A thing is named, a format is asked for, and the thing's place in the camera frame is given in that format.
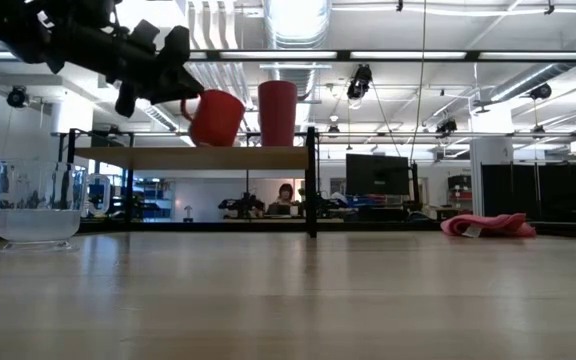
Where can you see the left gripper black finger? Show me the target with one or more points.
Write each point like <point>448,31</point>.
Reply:
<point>178,85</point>
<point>177,47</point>

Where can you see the wooden shelf with black frame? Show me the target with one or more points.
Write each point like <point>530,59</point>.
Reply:
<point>193,158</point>

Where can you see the black table edge rail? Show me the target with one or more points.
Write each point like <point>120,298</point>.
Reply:
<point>378,226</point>

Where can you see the red mug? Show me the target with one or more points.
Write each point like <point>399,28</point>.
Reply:
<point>216,120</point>

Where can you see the black metal rig frame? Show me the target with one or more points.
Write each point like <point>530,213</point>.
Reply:
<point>408,55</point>

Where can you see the clear glass mug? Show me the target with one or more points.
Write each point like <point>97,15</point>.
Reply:
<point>38,225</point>

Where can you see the tall red cup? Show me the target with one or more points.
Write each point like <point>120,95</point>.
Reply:
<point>278,115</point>

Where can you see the white column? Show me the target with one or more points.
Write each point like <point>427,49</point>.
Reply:
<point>490,170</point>

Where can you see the pink cloth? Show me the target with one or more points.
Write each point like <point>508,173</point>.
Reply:
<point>493,225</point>

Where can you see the black background robot arm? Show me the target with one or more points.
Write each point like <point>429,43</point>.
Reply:
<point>243,205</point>

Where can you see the black hanging camera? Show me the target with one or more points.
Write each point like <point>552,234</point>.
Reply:
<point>359,82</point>
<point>540,91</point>
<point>17,97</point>
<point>446,127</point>

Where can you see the black partition wall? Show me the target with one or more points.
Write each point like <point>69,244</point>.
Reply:
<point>543,190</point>

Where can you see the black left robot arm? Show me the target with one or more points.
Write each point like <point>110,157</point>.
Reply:
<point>8,30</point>

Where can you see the black computer monitor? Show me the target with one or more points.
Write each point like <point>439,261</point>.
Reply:
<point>377,175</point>

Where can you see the silver ventilation duct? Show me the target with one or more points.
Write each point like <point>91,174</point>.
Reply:
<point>298,22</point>

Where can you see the person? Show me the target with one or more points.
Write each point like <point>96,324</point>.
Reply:
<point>285,195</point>

